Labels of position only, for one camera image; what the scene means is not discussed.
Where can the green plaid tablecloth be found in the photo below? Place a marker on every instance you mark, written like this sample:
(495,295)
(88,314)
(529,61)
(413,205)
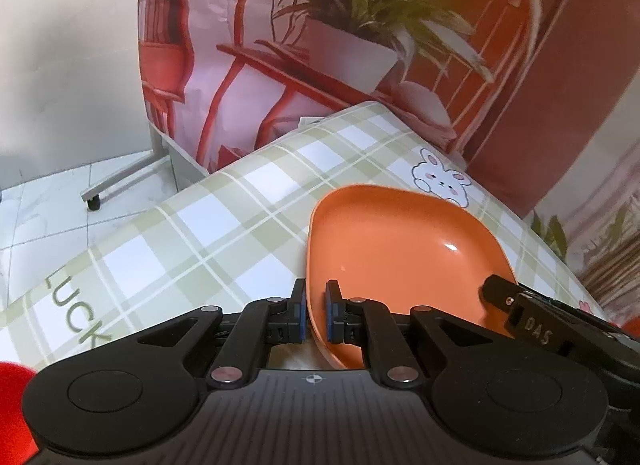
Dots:
(225,225)

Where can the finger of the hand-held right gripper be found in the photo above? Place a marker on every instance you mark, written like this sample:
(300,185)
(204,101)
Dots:
(500,295)

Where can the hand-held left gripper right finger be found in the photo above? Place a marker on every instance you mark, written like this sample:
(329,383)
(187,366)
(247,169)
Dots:
(331,315)

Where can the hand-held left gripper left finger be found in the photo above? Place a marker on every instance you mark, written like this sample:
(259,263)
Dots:
(300,315)

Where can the printed backdrop cloth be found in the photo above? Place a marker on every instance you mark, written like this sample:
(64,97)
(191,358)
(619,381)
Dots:
(310,45)

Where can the white board on wheeled stand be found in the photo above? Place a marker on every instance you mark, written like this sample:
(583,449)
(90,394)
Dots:
(70,55)

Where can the red bowl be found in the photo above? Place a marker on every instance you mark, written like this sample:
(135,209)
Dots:
(15,410)
(632,327)

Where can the orange plate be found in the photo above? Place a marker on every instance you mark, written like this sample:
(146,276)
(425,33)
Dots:
(400,245)

